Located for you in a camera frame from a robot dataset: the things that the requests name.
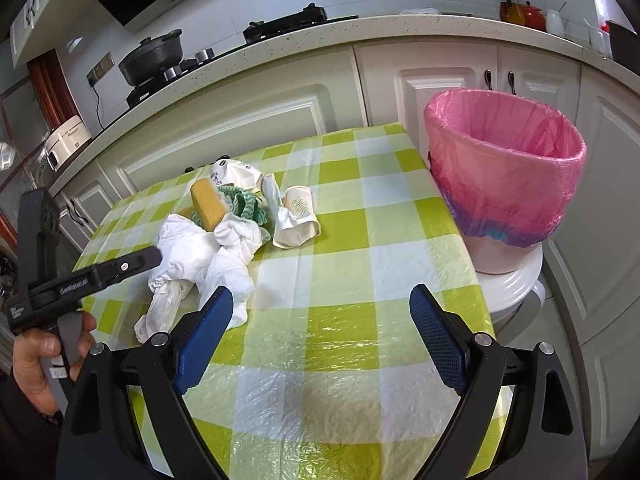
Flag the brown wall socket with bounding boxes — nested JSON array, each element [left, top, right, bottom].
[[85, 52, 116, 86]]

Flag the white wall cabinet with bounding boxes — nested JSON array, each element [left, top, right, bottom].
[[9, 0, 77, 69]]

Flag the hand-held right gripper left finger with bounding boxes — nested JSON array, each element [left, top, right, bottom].
[[56, 285, 235, 480]]

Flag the knotted white tissue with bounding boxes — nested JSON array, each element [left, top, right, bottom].
[[214, 217, 272, 262]]

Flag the white round stool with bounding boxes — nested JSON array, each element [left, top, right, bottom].
[[470, 245, 547, 343]]

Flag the white cup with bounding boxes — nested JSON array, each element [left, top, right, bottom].
[[587, 25, 614, 59]]

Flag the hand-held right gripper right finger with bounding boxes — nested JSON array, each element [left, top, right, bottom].
[[408, 283, 589, 480]]

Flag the red ceramic pot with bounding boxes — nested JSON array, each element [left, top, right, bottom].
[[522, 2, 545, 31]]

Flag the person's left hand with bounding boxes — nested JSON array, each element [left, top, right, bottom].
[[12, 314, 97, 418]]

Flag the white kitchen cabinets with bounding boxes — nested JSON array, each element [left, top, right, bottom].
[[50, 37, 640, 461]]

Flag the person's left forearm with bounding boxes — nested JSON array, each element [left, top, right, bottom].
[[0, 365, 63, 480]]

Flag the white printed packet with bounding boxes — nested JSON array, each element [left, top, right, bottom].
[[208, 158, 264, 194]]

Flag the crushed paper cup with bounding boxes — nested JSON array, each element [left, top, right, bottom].
[[271, 185, 321, 250]]

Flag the large white tissue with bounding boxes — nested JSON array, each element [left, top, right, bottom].
[[149, 212, 257, 328]]

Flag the green checked tablecloth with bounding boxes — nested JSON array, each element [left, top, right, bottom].
[[75, 122, 501, 480]]

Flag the black power cable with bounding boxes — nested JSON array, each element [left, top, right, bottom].
[[91, 82, 110, 130]]

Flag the black pot with lid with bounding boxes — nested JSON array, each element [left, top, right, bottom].
[[118, 29, 185, 86]]

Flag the white rice cooker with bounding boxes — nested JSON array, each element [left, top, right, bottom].
[[42, 114, 93, 170]]

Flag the white foil wrapper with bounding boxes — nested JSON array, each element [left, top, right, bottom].
[[261, 173, 292, 233]]

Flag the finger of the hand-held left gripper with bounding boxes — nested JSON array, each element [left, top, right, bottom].
[[18, 187, 61, 289], [96, 245, 164, 287]]

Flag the green striped cloth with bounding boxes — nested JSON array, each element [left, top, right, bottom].
[[190, 183, 274, 242]]

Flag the white ceramic jar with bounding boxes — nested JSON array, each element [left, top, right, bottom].
[[544, 8, 566, 39]]

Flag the stained tissue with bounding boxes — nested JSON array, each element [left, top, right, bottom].
[[133, 280, 194, 344]]

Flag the speckled kitchen countertop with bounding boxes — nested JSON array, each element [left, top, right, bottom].
[[47, 12, 640, 196]]

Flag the black gas stove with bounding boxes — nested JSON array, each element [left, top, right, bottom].
[[125, 2, 361, 109]]

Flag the yellow sponge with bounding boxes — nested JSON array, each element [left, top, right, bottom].
[[190, 177, 227, 232]]

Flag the grey cooking pot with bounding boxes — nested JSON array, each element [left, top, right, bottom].
[[606, 19, 640, 67]]

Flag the bin with pink bag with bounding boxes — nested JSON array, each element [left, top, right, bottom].
[[423, 88, 589, 277]]

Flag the oil bottle with black cap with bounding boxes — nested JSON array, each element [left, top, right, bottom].
[[498, 0, 526, 25]]

